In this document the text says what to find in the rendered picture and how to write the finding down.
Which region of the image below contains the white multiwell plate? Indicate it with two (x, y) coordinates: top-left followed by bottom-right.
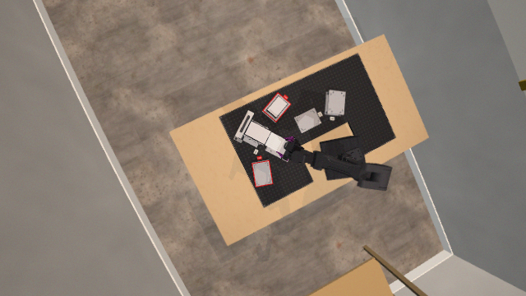
(265, 132), (285, 152)

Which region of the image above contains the grey rectangular frame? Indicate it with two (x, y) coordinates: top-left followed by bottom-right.
(294, 108), (321, 133)

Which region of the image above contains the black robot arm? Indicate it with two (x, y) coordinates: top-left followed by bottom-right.
(284, 141), (392, 191)

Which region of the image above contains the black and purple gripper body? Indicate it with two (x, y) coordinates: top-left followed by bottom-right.
(282, 138), (300, 161)

